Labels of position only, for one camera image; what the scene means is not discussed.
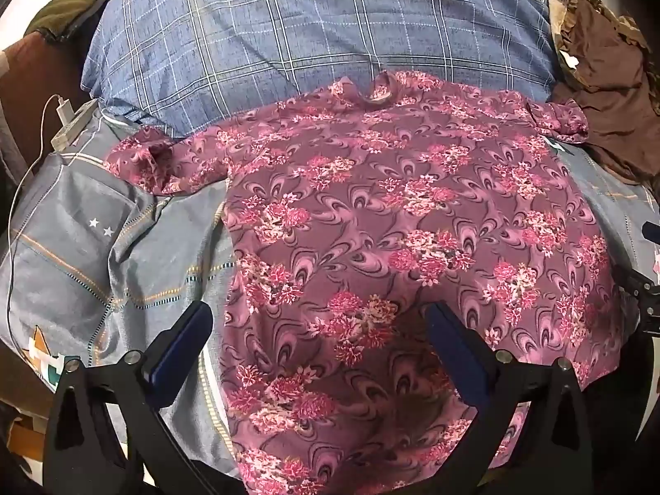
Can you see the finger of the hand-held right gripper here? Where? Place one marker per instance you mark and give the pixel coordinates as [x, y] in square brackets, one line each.
[642, 291]
[652, 231]

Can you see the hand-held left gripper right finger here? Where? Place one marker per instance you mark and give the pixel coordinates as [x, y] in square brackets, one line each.
[453, 351]

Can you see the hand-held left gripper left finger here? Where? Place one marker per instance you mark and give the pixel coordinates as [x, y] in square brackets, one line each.
[180, 343]

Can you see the pink floral shirt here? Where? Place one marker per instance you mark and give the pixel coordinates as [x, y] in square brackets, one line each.
[392, 227]

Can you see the grey printed bed sheet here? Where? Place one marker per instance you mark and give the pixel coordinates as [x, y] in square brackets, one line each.
[77, 252]

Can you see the brown garment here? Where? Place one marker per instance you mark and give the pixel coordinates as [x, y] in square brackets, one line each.
[613, 98]

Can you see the beige floral cloth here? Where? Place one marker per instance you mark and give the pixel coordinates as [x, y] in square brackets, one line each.
[567, 5]

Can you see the white charger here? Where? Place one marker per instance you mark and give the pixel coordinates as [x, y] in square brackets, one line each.
[74, 123]

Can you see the brown padded headboard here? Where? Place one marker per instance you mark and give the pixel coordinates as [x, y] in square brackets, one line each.
[36, 77]

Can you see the blue plaid pillow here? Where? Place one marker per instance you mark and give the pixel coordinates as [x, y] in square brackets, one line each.
[309, 36]

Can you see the dark green cloth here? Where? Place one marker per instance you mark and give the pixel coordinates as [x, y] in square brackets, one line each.
[62, 10]

